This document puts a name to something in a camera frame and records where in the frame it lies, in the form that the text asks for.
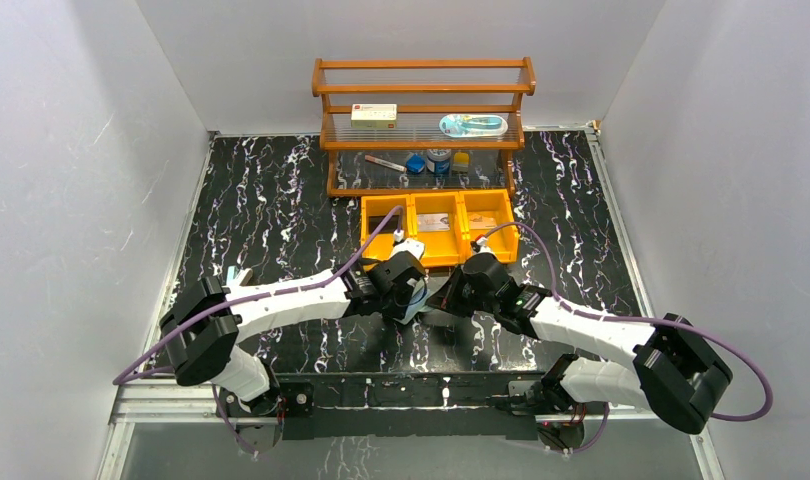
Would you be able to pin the green card holder wallet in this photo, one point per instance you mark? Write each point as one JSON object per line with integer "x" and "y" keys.
{"x": 416, "y": 302}

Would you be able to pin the silver card in bin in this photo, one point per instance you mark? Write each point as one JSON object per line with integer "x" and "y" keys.
{"x": 433, "y": 222}

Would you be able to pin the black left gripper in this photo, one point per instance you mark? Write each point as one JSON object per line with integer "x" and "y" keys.
{"x": 401, "y": 312}

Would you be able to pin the blue oval packaged item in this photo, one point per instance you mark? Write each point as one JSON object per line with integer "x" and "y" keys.
{"x": 473, "y": 125}

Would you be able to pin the white red box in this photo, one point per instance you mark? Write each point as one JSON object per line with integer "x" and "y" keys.
{"x": 374, "y": 116}

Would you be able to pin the small yellow object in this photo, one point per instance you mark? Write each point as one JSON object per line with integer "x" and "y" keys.
{"x": 460, "y": 162}

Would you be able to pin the small blue object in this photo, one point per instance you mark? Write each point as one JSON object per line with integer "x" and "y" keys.
{"x": 415, "y": 164}

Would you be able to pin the wooden shelf rack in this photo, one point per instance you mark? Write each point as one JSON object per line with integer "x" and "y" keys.
{"x": 424, "y": 90}

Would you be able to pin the small white blue stapler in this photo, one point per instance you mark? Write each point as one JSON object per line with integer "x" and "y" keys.
{"x": 237, "y": 276}

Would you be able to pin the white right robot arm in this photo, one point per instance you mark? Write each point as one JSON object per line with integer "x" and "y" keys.
{"x": 665, "y": 368}

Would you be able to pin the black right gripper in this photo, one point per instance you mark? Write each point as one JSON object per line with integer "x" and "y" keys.
{"x": 441, "y": 304}

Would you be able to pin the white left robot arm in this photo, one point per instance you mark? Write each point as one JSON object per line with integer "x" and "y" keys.
{"x": 204, "y": 329}

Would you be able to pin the round blue white tin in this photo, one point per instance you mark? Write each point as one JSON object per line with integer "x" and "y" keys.
{"x": 438, "y": 161}

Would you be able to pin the brown white marker pen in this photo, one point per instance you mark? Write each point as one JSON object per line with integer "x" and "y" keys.
{"x": 385, "y": 163}

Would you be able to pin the black card in bin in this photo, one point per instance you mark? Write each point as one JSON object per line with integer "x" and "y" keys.
{"x": 377, "y": 223}

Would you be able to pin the beige card in bin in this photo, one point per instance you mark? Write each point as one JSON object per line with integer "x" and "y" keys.
{"x": 481, "y": 220}

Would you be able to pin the orange three-compartment bin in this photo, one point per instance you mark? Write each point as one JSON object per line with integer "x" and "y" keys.
{"x": 443, "y": 249}

